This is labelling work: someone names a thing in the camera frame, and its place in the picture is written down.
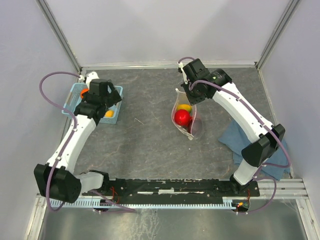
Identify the dark purple fruit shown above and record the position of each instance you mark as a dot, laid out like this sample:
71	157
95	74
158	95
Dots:
195	128

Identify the small yellow fruit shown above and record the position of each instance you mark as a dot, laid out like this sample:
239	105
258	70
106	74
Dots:
109	114

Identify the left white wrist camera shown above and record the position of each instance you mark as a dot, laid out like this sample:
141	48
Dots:
88	77

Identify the clear zip top bag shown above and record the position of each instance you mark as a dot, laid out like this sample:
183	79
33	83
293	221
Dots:
182	99

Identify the blue cloth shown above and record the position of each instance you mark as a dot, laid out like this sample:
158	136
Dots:
236	140

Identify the yellow orange round fruit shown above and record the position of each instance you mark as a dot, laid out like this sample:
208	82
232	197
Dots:
186	107

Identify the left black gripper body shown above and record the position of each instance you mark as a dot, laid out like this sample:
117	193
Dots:
111	98

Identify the light blue cable duct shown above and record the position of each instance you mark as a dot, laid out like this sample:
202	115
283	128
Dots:
99	203

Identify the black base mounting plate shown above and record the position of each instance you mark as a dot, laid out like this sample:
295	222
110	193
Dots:
169	192

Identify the light blue plastic basket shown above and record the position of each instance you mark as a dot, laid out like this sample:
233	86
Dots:
74	98

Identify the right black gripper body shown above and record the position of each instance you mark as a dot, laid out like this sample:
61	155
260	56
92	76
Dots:
194	95

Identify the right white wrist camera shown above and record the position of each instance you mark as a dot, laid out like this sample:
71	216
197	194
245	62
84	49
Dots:
181	70

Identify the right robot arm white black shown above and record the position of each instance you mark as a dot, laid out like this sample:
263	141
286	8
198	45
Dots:
265	138

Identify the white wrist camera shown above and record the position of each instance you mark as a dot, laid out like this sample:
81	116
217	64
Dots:
88	77
181	70

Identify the red apple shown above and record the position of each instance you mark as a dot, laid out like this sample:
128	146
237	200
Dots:
182	118

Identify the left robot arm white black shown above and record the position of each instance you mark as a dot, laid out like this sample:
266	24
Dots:
56	179

